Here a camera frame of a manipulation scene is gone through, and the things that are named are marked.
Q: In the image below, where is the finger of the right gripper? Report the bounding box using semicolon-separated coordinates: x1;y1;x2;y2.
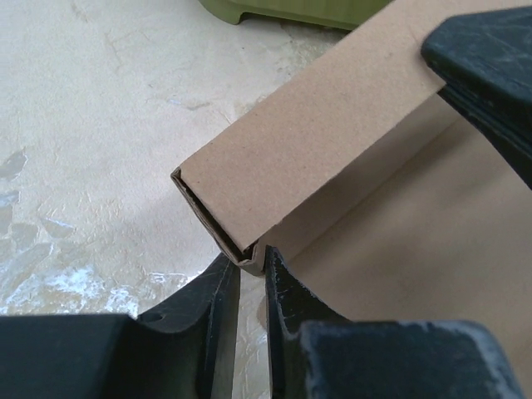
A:
421;6;531;185

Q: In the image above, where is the olive green plastic bin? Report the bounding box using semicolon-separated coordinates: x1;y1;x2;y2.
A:
199;0;390;30

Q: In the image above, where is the brown cardboard box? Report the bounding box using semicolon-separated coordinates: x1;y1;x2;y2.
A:
171;1;531;392

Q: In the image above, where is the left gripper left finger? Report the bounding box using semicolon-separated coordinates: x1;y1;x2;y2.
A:
1;255;240;398

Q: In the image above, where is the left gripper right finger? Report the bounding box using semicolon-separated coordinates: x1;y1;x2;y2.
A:
264;247;524;398

